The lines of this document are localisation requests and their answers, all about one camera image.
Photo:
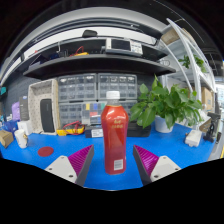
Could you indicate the brown cardboard box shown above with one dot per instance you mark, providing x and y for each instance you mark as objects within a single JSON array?
[{"x": 6, "y": 138}]

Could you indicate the red drink bottle white cap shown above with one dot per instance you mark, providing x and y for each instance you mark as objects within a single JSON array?
[{"x": 115, "y": 133}]

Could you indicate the yellow multimeter with red leads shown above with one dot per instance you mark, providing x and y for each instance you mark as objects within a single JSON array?
[{"x": 70, "y": 130}]

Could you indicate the black box with white label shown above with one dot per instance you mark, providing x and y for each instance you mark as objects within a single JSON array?
[{"x": 95, "y": 132}]

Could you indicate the teal screen device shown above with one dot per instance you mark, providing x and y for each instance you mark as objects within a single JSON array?
[{"x": 2, "y": 90}]

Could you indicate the plain black case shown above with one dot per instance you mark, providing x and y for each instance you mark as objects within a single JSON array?
[{"x": 138, "y": 130}]

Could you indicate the black clamp stand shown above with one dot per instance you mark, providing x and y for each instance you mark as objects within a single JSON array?
[{"x": 211, "y": 128}]

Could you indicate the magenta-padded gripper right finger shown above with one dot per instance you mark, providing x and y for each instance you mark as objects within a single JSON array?
[{"x": 160, "y": 168}]

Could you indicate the flat round red coaster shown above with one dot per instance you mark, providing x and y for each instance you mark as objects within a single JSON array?
[{"x": 45, "y": 151}]

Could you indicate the blue carton box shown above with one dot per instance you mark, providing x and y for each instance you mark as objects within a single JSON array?
[{"x": 10, "y": 126}]

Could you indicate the dark grey flat carton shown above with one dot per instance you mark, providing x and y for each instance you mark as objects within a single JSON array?
[{"x": 24, "y": 108}]

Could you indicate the white power adapter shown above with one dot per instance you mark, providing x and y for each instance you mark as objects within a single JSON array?
[{"x": 193, "y": 138}]

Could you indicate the black overhead shelf with equipment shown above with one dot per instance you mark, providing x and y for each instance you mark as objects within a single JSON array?
[{"x": 96, "y": 63}]

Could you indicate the white shelf unit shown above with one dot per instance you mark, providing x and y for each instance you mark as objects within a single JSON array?
[{"x": 196, "y": 73}]

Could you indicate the green potted plant white pot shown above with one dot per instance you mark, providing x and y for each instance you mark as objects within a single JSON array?
[{"x": 160, "y": 103}]

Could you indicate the black rectangular device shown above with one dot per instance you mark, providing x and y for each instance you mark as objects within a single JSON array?
[{"x": 47, "y": 116}]

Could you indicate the beige dotted storage tray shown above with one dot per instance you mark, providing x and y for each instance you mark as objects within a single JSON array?
[{"x": 35, "y": 106}]

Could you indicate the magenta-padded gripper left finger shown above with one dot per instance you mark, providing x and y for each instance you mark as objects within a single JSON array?
[{"x": 63, "y": 166}]

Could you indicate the clear organizer with coloured parts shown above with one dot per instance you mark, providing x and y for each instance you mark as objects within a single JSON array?
[{"x": 93, "y": 113}]

